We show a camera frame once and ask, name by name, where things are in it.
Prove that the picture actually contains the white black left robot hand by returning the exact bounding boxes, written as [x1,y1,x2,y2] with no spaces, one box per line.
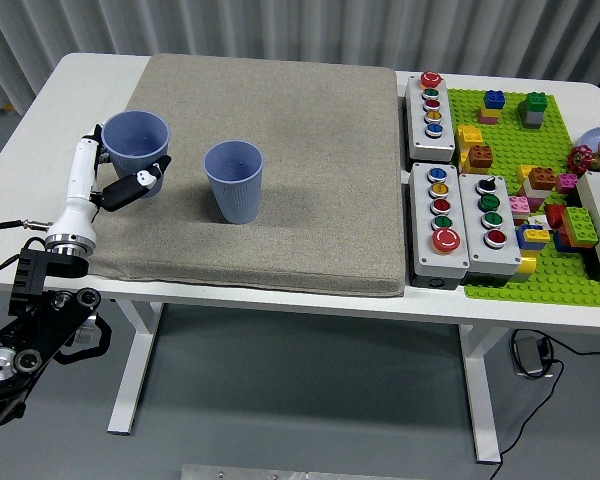
[44,123,173,241]

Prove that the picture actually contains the blue ribbed plastic cup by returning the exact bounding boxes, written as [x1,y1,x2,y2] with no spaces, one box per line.
[202,140,265,225]
[101,110,171,199]

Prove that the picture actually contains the grey-brown fabric mat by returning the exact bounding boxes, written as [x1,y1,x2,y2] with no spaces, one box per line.
[60,53,407,299]

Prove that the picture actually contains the grey pleated curtain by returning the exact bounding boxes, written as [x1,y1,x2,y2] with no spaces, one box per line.
[0,0,600,116]

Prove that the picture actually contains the white table leg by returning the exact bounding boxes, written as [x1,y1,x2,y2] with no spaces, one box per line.
[107,299,164,435]
[457,323,504,464]

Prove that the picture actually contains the grey five-button control box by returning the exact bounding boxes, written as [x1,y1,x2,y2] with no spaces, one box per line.
[403,71,457,164]
[408,162,471,290]

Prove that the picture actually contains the blue yellow pink brick stack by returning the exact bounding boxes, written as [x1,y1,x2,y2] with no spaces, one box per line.
[477,89,507,126]

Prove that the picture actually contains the green studded baseplate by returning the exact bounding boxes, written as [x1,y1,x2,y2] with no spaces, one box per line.
[445,87,600,307]

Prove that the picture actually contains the green grey brick stack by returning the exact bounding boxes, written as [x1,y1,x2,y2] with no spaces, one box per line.
[517,91,549,130]

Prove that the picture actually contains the brown white yellow brick stack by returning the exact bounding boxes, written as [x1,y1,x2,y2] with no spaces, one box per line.
[517,164,557,199]

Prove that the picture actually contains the red brick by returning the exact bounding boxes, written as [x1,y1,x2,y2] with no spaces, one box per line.
[544,203,569,229]

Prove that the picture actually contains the grey power adapter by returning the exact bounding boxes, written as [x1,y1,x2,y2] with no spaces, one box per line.
[510,335,554,379]

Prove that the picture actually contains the magenta brick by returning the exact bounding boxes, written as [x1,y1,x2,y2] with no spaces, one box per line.
[554,172,580,195]

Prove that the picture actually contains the green orange brick stack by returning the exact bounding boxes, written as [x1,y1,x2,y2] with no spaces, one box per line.
[554,205,600,251]

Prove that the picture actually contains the light blue plate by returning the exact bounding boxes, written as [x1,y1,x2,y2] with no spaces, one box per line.
[578,126,600,161]

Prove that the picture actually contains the grey button box cut off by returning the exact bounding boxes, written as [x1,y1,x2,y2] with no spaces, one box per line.
[574,170,600,281]

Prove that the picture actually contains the grey box with black switch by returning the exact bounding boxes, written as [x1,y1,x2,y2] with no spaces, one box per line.
[458,172,525,287]

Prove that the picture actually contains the black power cable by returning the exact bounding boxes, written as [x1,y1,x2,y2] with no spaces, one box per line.
[489,329,600,480]

